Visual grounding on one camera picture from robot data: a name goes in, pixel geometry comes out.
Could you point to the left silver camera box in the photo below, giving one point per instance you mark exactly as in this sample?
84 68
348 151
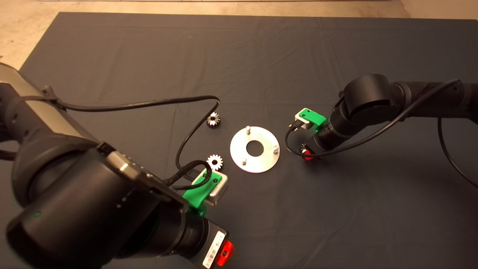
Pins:
221 192

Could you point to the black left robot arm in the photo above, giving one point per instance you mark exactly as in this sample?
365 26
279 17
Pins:
74 179

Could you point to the round metal carrier plate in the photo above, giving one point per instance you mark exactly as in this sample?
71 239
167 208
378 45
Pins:
261 164

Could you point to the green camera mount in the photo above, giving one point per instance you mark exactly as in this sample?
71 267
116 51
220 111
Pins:
315 117
199 192

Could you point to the steel planetary gear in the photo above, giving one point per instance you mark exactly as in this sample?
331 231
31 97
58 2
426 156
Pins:
303 148
214 162
213 120

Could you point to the left green camera mount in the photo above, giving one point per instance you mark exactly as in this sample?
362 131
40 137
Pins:
199 192

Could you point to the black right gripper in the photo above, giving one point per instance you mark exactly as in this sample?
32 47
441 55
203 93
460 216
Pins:
323 144

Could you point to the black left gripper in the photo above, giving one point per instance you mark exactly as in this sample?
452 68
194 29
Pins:
203 239

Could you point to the dark grey table cloth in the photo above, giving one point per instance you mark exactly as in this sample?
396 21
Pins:
261 56

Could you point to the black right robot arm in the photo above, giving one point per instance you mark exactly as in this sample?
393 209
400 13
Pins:
366 97

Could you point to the silver camera box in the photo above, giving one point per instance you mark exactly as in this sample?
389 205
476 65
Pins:
221 192
300 121

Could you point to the right green camera mount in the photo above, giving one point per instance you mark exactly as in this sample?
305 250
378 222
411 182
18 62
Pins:
315 117

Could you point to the right silver camera box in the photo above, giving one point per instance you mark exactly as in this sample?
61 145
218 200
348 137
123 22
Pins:
300 121

